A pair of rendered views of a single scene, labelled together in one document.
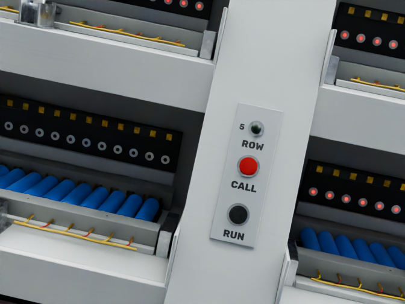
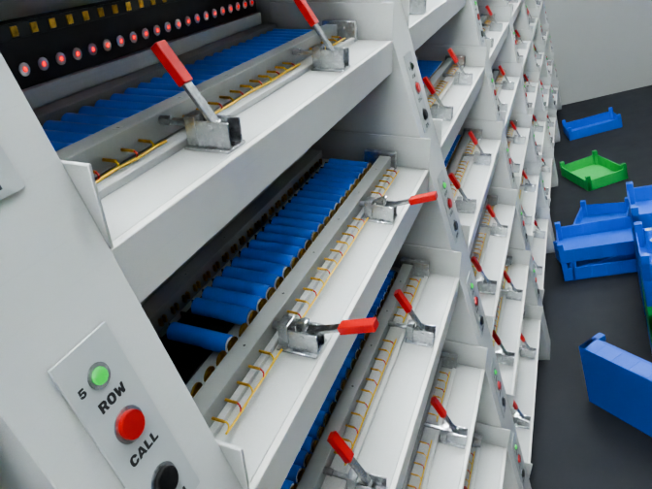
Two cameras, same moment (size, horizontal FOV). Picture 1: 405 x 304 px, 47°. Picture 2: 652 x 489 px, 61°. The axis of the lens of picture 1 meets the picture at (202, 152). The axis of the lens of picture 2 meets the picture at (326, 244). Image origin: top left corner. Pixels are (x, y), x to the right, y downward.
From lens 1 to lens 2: 0.87 m
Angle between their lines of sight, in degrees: 66
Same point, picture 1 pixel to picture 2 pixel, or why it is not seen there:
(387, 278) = not seen: hidden behind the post
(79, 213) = (375, 177)
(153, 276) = (418, 172)
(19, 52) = (353, 90)
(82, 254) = (402, 189)
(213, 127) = (405, 77)
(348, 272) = not seen: hidden behind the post
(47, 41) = (359, 73)
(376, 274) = not seen: hidden behind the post
